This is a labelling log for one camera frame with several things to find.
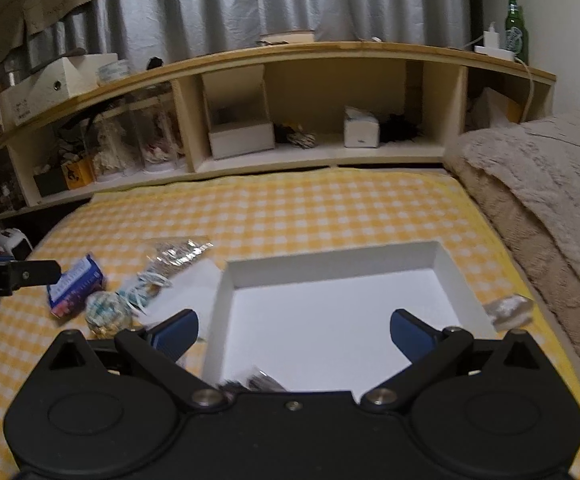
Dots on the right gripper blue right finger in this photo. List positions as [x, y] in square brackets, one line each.
[412, 336]

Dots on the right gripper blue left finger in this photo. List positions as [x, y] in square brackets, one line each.
[176, 335]

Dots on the blue white wet wipe packet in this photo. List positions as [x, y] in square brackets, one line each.
[139, 291]

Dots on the white face mask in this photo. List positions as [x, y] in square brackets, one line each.
[194, 288]

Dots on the blue white tissue pack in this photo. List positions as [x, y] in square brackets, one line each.
[68, 296]

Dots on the clear bag of rubber bands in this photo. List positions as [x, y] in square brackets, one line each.
[169, 257]

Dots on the white space heater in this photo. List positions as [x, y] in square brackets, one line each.
[14, 244]

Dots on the yellow checkered bed sheet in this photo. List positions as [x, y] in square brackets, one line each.
[253, 217]

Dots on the white shallow cardboard box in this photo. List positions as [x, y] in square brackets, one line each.
[321, 322]

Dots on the yellow black small box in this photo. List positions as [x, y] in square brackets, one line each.
[78, 174]

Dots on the doll in white dress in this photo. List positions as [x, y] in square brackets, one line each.
[113, 147]

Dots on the white file box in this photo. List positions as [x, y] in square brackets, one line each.
[58, 82]

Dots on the doll in red dress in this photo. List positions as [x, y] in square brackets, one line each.
[158, 133]

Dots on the beige fluffy blanket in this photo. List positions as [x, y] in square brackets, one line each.
[526, 180]

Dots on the white tissue box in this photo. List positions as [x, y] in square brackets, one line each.
[361, 129]

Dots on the dried flower bundle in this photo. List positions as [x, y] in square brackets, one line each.
[294, 135]

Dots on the open white cardboard box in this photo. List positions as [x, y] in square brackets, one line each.
[237, 112]

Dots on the wooden headboard shelf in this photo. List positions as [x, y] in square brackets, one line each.
[420, 96]

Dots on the white power strip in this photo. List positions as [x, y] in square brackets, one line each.
[491, 45]

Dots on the green glass bottle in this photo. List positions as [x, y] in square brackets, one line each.
[516, 36]

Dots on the grey curtain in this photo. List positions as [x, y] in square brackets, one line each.
[177, 29]

